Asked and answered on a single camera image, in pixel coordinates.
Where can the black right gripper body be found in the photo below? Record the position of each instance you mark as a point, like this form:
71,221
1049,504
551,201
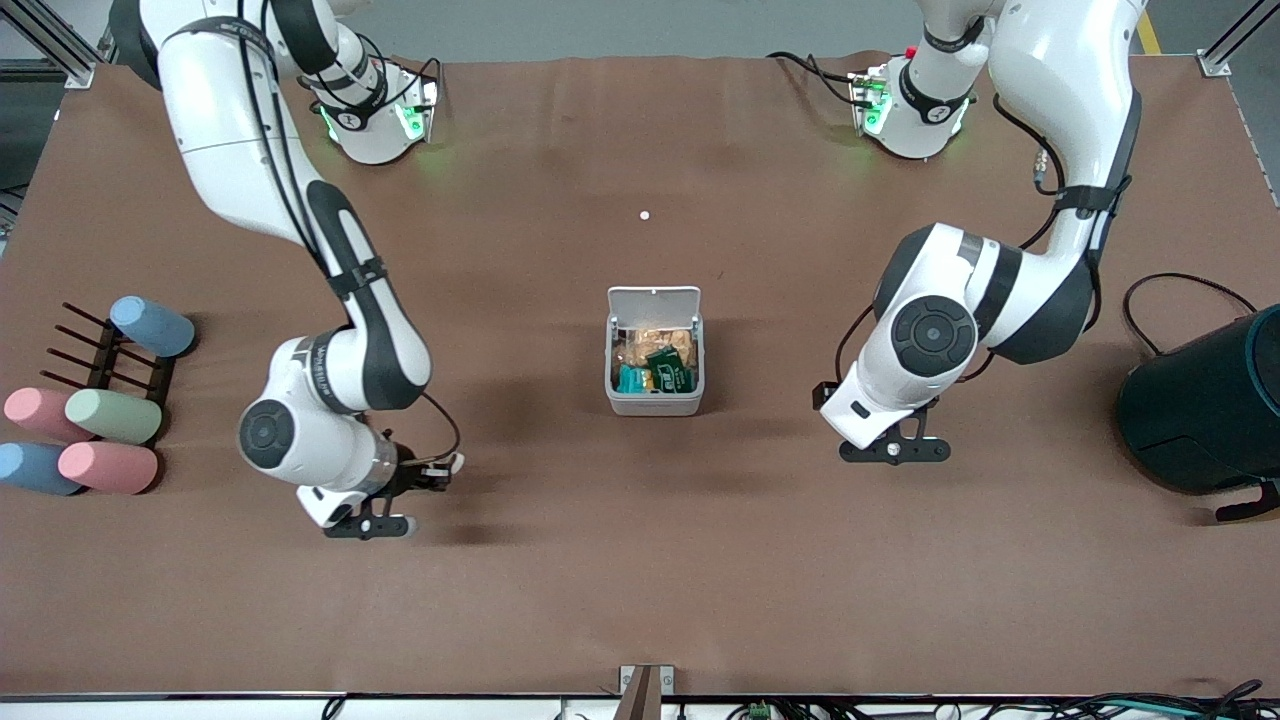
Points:
407,470

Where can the snack packets in box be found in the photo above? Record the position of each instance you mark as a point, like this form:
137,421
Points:
645,345

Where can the grey storage box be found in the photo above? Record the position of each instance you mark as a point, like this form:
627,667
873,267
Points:
655,405

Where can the dark cylindrical container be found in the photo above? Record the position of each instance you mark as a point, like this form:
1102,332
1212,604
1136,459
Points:
1200,400

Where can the brown table cover sheet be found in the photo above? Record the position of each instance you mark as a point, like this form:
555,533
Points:
640,560

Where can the blue plastic cup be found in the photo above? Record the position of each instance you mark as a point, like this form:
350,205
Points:
35,468
152,325

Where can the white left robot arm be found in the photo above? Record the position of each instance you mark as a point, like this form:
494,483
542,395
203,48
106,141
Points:
1050,60

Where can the pink plastic cup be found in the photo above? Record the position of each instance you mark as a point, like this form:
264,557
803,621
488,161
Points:
108,467
40,413

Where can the dark wooden peg cup rack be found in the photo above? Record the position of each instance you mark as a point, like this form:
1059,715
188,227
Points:
103,365

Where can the green plastic cup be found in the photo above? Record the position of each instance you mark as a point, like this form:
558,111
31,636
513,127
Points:
113,416

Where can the metal bracket with brown post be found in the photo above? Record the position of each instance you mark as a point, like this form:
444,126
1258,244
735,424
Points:
645,690

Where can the black curved foot piece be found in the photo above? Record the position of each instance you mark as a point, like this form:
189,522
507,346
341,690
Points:
1250,505

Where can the green printed packet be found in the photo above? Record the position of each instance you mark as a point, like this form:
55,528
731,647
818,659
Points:
672,370

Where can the aluminium frame post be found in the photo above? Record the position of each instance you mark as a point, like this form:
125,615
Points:
1225,50
55,40

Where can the teal packet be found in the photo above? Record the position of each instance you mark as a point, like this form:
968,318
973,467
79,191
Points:
632,379

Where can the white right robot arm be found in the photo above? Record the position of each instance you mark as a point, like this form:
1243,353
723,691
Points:
240,120

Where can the small green connector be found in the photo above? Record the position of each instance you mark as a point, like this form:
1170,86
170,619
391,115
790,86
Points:
760,710

